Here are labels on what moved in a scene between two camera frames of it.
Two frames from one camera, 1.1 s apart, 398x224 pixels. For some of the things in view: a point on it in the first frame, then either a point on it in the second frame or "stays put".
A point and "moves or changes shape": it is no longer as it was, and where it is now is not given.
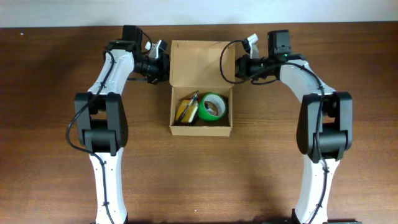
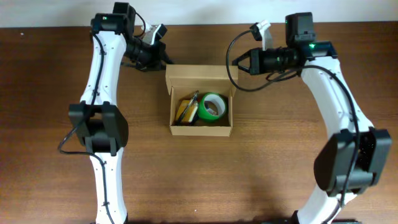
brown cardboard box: [206, 66] moves or changes shape
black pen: [192, 100] stays put
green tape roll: [219, 101] stays put
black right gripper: [239, 67] to [254, 61]
